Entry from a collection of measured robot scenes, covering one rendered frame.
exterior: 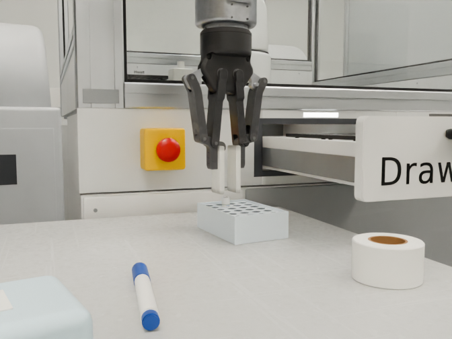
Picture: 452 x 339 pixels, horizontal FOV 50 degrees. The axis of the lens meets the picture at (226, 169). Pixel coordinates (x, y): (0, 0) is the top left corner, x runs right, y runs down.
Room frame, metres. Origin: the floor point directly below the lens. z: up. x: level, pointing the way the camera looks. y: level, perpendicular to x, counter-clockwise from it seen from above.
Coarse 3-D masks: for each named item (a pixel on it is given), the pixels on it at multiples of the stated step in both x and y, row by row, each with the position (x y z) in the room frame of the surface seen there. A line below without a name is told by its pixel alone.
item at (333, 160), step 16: (272, 144) 0.89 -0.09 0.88; (288, 144) 0.83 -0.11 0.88; (304, 144) 0.78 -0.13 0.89; (320, 144) 0.74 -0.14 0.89; (336, 144) 0.70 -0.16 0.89; (352, 144) 0.66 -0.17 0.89; (272, 160) 0.89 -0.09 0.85; (288, 160) 0.83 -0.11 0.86; (304, 160) 0.78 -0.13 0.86; (320, 160) 0.73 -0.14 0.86; (336, 160) 0.69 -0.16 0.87; (352, 160) 0.65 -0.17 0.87; (320, 176) 0.73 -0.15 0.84; (336, 176) 0.69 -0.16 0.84; (352, 176) 0.65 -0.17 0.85
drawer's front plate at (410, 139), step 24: (360, 120) 0.61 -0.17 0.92; (384, 120) 0.62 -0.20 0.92; (408, 120) 0.63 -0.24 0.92; (432, 120) 0.64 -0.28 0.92; (360, 144) 0.61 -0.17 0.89; (384, 144) 0.62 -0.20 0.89; (408, 144) 0.63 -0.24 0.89; (432, 144) 0.64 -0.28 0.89; (360, 168) 0.61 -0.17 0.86; (360, 192) 0.61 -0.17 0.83; (384, 192) 0.62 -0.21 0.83; (408, 192) 0.63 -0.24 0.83; (432, 192) 0.65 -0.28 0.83
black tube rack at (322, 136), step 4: (288, 136) 0.92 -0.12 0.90; (292, 136) 0.90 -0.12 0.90; (296, 136) 0.89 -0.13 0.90; (300, 136) 0.87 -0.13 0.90; (304, 136) 0.86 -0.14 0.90; (308, 136) 0.85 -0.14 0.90; (312, 136) 0.83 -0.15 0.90; (316, 136) 0.82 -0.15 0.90; (320, 136) 0.81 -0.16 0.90; (324, 136) 0.80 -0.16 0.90; (328, 136) 0.78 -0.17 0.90; (332, 136) 0.77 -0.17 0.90; (336, 136) 0.76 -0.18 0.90; (340, 136) 0.75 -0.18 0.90; (344, 136) 0.74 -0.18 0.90
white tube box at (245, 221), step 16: (208, 208) 0.69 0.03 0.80; (224, 208) 0.70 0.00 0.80; (240, 208) 0.70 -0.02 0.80; (256, 208) 0.70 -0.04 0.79; (272, 208) 0.69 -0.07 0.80; (208, 224) 0.69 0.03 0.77; (224, 224) 0.64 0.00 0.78; (240, 224) 0.62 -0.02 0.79; (256, 224) 0.63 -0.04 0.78; (272, 224) 0.64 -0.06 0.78; (288, 224) 0.65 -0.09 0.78; (240, 240) 0.62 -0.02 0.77; (256, 240) 0.63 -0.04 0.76
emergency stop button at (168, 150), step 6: (168, 138) 0.79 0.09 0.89; (162, 144) 0.79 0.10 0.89; (168, 144) 0.79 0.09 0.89; (174, 144) 0.79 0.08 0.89; (156, 150) 0.79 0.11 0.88; (162, 150) 0.79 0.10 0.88; (168, 150) 0.79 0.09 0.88; (174, 150) 0.79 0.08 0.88; (162, 156) 0.79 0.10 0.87; (168, 156) 0.79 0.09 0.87; (174, 156) 0.79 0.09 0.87
